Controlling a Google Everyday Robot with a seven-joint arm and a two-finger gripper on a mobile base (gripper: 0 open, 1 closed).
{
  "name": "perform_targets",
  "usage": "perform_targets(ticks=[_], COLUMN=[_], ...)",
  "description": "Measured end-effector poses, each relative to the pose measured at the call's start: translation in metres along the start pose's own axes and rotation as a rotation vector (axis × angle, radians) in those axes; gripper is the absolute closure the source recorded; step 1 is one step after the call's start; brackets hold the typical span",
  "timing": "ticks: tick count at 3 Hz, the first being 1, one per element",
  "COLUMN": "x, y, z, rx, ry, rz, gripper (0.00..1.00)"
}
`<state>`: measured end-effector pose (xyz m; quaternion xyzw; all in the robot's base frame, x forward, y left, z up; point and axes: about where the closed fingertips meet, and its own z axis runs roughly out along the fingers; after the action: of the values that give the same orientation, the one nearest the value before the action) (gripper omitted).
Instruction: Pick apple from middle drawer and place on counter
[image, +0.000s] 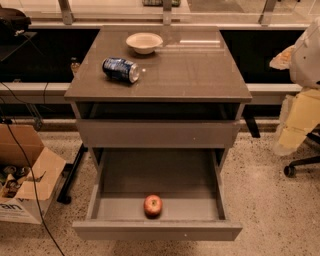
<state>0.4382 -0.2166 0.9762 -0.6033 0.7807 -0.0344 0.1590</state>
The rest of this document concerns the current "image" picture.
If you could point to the blue soda can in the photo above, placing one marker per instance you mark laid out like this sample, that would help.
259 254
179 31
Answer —
121 69

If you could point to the small bottle behind cabinet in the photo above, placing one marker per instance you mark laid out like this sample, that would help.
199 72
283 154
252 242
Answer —
75 65

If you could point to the white bowl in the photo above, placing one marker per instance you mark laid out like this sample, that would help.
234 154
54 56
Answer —
144 43

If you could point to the open grey middle drawer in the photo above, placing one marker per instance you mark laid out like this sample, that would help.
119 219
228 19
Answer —
158 194

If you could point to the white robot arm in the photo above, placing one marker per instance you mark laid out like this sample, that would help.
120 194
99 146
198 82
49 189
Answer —
299 114

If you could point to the closed grey top drawer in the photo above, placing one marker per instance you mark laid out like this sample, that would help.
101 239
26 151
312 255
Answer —
157 134

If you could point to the red apple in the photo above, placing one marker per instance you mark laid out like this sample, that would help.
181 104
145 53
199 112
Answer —
152 205

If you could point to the black bag on desk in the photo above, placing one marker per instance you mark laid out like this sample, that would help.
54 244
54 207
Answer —
12 23

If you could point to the grey drawer cabinet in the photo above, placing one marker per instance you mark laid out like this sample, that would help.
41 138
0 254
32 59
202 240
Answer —
191 77

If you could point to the black office chair base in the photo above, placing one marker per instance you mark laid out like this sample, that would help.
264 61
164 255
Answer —
290 170

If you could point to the black table leg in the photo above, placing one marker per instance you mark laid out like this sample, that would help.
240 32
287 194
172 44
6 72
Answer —
68 174

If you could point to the cardboard box with cans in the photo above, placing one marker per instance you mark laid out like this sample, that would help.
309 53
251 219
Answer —
30 173

